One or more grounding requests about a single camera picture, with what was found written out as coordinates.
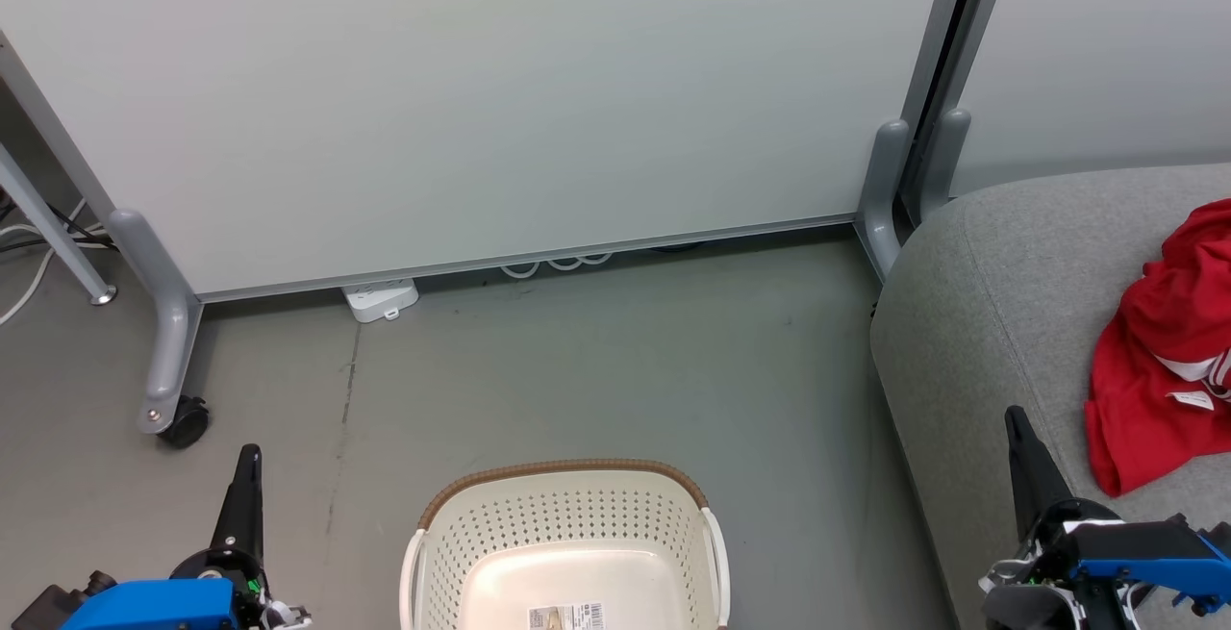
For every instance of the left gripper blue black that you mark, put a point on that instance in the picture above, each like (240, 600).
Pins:
(154, 606)

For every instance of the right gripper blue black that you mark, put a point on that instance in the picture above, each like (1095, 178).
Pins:
(1116, 553)

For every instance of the red sports jersey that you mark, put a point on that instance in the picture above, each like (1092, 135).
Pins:
(1154, 370)

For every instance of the cream perforated laundry basket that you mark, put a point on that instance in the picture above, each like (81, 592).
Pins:
(577, 524)

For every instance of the printed basket label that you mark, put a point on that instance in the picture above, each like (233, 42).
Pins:
(567, 617)

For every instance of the black caster wheel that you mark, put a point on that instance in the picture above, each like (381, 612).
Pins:
(188, 423)

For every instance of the grey fabric sofa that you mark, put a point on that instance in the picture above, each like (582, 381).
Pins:
(981, 303)

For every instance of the grey partition foot with caster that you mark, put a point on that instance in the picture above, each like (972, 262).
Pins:
(171, 341)

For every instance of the white power strip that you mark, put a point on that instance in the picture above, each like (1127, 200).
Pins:
(380, 298)

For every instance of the grey metal table leg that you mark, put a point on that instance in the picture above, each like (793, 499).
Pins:
(48, 216)

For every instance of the large white partition panel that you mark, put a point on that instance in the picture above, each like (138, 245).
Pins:
(481, 82)

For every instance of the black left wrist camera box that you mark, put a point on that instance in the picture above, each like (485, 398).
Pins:
(53, 606)

